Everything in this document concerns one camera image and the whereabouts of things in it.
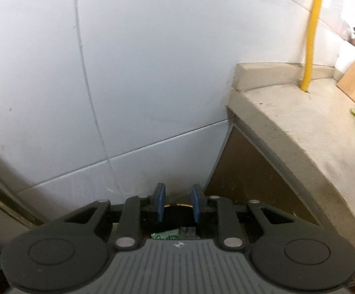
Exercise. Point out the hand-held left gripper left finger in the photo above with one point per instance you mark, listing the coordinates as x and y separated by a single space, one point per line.
159 202

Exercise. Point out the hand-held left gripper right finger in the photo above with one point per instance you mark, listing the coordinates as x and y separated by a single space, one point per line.
196 203

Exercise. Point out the green printed packet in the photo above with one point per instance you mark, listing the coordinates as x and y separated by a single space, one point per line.
165 235

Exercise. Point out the brown cabinet side panel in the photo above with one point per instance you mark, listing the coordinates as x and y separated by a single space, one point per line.
251 174

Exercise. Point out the yellow pipe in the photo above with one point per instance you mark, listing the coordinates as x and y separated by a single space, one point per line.
310 52

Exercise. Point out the metal rail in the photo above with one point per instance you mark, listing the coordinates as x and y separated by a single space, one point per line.
12 202

